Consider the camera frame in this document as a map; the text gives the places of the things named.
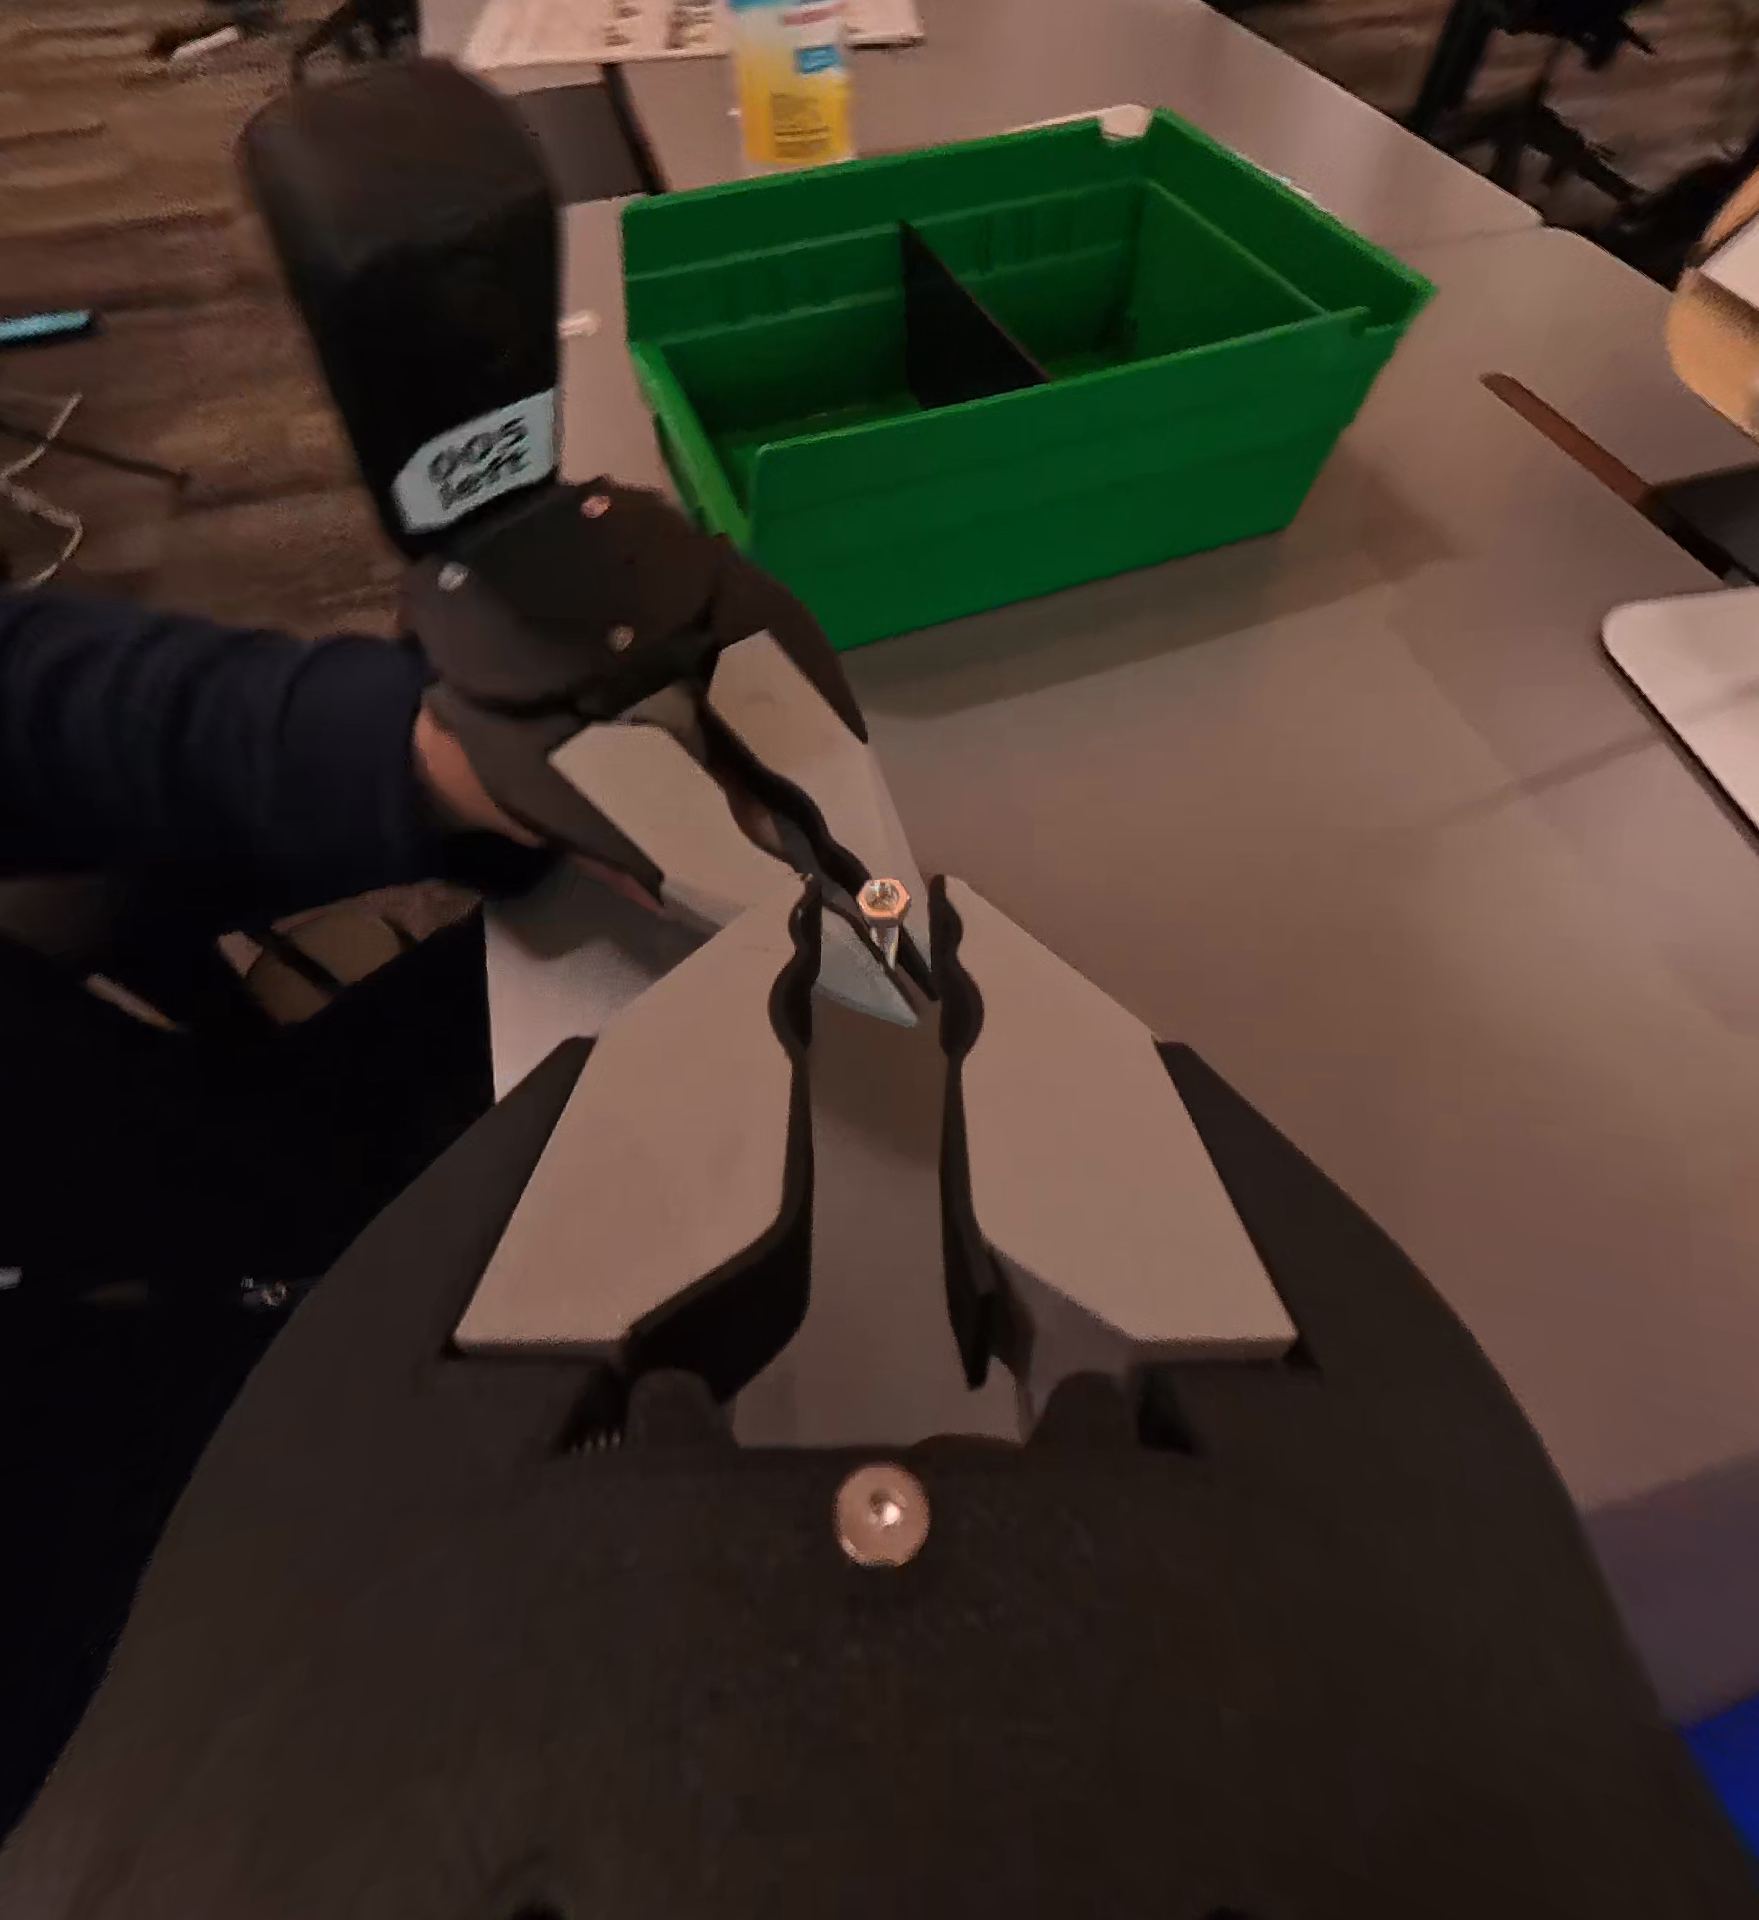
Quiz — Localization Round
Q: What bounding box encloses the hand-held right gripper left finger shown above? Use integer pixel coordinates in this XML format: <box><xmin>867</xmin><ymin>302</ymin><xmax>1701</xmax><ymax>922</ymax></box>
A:
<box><xmin>453</xmin><ymin>874</ymin><xmax>823</xmax><ymax>1403</ymax></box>

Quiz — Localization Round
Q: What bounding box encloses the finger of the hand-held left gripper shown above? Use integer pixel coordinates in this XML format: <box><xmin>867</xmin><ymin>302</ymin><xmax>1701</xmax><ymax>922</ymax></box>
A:
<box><xmin>693</xmin><ymin>634</ymin><xmax>937</xmax><ymax>1033</ymax></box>
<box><xmin>548</xmin><ymin>707</ymin><xmax>814</xmax><ymax>932</ymax></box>

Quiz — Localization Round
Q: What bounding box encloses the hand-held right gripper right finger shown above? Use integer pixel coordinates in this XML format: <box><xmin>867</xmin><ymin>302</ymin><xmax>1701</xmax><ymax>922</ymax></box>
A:
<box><xmin>929</xmin><ymin>874</ymin><xmax>1298</xmax><ymax>1398</ymax></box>

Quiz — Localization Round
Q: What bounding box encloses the green plastic bin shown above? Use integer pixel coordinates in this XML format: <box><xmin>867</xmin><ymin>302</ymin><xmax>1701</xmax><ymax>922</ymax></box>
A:
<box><xmin>621</xmin><ymin>105</ymin><xmax>1438</xmax><ymax>649</ymax></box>

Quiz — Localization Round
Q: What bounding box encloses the person's left forearm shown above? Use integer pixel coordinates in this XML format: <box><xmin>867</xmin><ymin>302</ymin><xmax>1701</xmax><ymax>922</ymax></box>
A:
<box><xmin>0</xmin><ymin>576</ymin><xmax>437</xmax><ymax>887</ymax></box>

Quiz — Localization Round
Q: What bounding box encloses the person's left hand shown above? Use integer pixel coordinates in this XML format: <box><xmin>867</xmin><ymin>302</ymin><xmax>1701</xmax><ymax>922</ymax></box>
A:
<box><xmin>414</xmin><ymin>698</ymin><xmax>570</xmax><ymax>862</ymax></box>

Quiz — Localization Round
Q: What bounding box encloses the disinfectant wipes canister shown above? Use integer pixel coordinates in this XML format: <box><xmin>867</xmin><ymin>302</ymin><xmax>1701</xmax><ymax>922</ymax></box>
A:
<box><xmin>729</xmin><ymin>0</ymin><xmax>858</xmax><ymax>170</ymax></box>

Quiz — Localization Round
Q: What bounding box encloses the black bin divider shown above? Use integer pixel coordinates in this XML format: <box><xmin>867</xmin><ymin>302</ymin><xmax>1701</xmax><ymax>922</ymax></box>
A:
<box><xmin>901</xmin><ymin>221</ymin><xmax>1054</xmax><ymax>410</ymax></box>

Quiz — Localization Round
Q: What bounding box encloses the person's dark clothing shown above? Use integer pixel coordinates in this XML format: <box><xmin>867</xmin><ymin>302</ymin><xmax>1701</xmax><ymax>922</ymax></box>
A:
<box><xmin>0</xmin><ymin>860</ymin><xmax>498</xmax><ymax>1920</ymax></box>

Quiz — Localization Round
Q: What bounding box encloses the white document stand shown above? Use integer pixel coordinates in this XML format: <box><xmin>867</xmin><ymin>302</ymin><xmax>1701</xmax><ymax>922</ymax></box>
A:
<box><xmin>1599</xmin><ymin>344</ymin><xmax>1759</xmax><ymax>940</ymax></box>

